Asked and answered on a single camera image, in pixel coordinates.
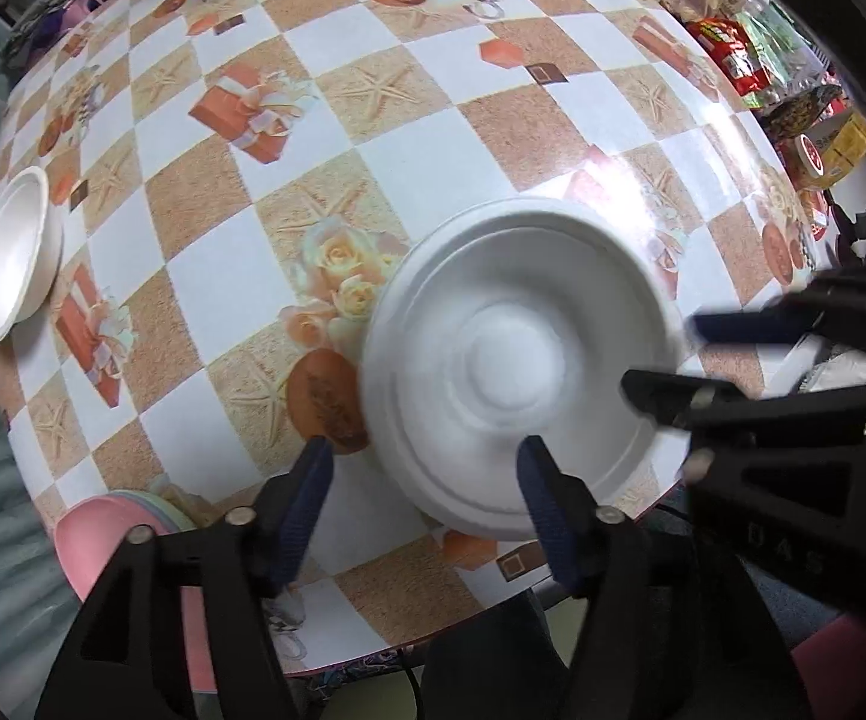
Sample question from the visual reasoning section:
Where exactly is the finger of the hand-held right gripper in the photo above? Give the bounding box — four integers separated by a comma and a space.
691, 206, 866, 361
620, 367, 866, 458

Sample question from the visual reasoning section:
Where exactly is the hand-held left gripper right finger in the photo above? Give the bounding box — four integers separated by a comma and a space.
515, 435, 816, 720

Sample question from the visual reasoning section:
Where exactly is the red snack packet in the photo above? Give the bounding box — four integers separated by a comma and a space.
684, 15, 771, 95

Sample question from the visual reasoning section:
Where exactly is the white lace cloth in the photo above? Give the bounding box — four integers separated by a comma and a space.
800, 334, 866, 395

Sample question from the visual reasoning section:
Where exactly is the small white bowl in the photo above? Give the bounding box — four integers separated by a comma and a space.
0, 166, 65, 346

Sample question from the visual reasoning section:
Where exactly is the blue plate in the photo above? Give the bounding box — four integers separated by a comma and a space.
114, 490, 179, 520

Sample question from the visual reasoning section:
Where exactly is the green snack packet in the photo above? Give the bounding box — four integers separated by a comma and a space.
740, 0, 824, 91

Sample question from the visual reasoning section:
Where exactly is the pink plate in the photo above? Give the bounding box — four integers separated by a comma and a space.
53, 496, 218, 695

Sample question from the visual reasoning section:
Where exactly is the dark patterned packet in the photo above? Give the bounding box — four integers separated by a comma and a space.
766, 86, 850, 140

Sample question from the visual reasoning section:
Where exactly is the dark red cloth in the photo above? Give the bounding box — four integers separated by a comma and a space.
789, 611, 866, 720

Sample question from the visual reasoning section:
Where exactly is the large white bowl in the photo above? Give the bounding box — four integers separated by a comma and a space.
358, 197, 693, 541

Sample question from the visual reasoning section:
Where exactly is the yellow box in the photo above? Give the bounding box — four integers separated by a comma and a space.
815, 112, 866, 181

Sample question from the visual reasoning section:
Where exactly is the green plate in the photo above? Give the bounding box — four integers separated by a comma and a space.
133, 493, 197, 533

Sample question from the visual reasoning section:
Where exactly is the checkered printed tablecloth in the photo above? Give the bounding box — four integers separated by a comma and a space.
0, 0, 831, 676

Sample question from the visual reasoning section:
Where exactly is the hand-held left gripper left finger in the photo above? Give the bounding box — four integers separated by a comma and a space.
32, 435, 336, 720

